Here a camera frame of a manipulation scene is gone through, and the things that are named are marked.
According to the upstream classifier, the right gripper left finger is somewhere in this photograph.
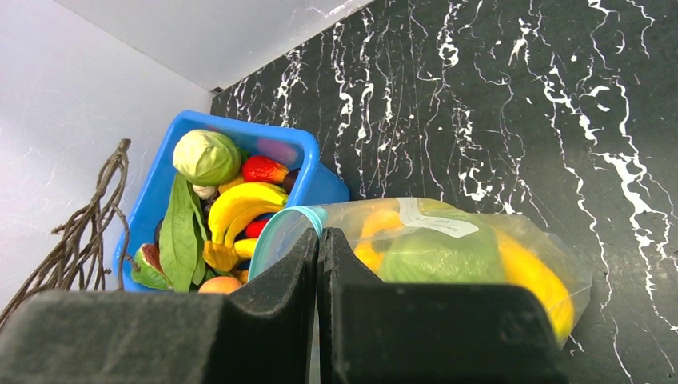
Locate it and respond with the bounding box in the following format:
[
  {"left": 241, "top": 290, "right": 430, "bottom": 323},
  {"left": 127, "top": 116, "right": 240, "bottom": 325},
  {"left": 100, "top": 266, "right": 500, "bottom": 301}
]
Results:
[{"left": 1, "top": 230, "right": 318, "bottom": 383}]

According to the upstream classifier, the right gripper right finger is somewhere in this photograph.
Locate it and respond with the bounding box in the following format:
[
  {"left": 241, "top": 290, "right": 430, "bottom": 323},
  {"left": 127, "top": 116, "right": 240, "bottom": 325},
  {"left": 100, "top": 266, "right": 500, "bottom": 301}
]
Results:
[{"left": 317, "top": 228, "right": 568, "bottom": 383}]

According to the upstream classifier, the small green cabbage toy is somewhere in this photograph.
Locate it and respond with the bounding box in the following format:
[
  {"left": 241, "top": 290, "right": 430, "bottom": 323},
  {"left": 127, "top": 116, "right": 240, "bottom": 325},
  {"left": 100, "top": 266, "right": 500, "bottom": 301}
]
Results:
[{"left": 377, "top": 228, "right": 506, "bottom": 283}]

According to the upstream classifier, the clear zip top bag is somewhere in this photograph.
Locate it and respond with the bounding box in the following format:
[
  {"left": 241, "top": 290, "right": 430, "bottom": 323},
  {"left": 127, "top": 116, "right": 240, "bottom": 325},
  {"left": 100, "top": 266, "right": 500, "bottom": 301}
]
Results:
[{"left": 249, "top": 197, "right": 592, "bottom": 344}]

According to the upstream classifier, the yellow bell pepper toy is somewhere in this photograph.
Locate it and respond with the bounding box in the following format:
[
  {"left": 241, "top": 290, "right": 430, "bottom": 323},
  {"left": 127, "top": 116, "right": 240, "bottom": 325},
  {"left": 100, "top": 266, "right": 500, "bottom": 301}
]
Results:
[{"left": 353, "top": 210, "right": 403, "bottom": 274}]

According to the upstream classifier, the peach toy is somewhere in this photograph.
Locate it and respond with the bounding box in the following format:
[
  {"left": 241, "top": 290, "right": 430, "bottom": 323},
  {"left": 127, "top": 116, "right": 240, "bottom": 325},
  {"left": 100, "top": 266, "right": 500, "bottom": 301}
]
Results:
[{"left": 198, "top": 276, "right": 242, "bottom": 294}]

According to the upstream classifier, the green pea pod toy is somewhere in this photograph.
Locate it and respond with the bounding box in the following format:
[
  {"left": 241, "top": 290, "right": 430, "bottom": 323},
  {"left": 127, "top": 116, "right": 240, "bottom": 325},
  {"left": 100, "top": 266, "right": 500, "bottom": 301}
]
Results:
[{"left": 159, "top": 173, "right": 206, "bottom": 293}]

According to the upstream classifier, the yellow banana bunch toy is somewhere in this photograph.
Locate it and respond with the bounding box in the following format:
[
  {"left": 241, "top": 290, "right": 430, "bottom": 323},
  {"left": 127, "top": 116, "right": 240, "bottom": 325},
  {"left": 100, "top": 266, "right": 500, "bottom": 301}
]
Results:
[{"left": 203, "top": 182, "right": 289, "bottom": 272}]

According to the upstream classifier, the red strawberry toy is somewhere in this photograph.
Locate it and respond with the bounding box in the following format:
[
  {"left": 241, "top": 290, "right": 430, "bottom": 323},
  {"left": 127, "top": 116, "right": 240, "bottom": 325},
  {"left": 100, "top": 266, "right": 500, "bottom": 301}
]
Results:
[{"left": 241, "top": 155, "right": 289, "bottom": 184}]

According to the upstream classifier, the blue plastic bin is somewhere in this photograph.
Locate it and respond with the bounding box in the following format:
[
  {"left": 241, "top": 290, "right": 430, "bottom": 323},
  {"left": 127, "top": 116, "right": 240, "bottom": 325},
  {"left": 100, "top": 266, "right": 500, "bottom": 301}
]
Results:
[{"left": 112, "top": 110, "right": 352, "bottom": 294}]

